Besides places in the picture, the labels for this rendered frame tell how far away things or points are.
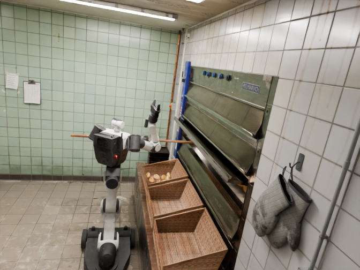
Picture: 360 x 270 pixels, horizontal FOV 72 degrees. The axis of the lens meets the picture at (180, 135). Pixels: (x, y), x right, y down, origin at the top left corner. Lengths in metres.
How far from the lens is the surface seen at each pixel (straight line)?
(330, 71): 1.29
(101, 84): 4.10
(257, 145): 1.67
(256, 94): 1.77
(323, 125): 1.26
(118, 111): 4.15
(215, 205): 2.25
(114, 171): 2.43
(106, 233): 2.82
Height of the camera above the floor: 2.09
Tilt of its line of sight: 16 degrees down
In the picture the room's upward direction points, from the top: 8 degrees clockwise
